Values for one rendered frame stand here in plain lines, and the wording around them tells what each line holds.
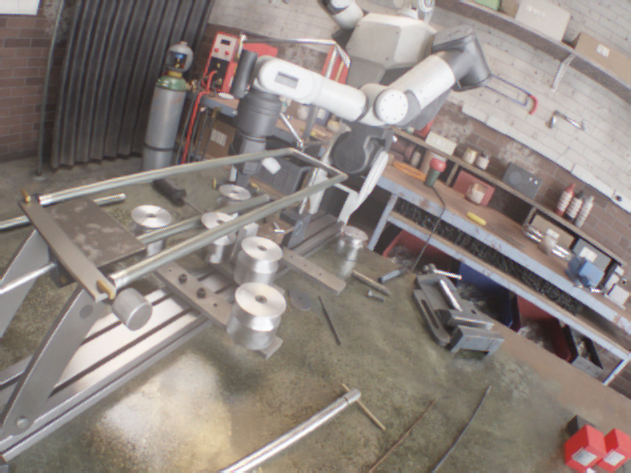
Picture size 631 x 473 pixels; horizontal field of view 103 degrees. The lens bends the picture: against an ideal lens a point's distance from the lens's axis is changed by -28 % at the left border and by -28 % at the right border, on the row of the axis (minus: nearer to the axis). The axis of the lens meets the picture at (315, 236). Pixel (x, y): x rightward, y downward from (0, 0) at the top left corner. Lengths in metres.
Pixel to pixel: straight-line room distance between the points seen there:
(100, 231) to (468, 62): 0.83
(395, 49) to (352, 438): 0.84
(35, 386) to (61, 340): 0.04
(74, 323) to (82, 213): 0.08
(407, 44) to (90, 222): 0.83
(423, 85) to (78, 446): 0.84
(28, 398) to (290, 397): 0.25
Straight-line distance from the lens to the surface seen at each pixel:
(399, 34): 0.95
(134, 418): 0.34
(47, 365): 0.26
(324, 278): 0.49
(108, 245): 0.24
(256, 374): 0.39
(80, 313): 0.24
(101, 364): 0.35
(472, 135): 2.42
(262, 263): 0.41
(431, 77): 0.84
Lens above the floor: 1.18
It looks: 26 degrees down
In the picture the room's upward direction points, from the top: 22 degrees clockwise
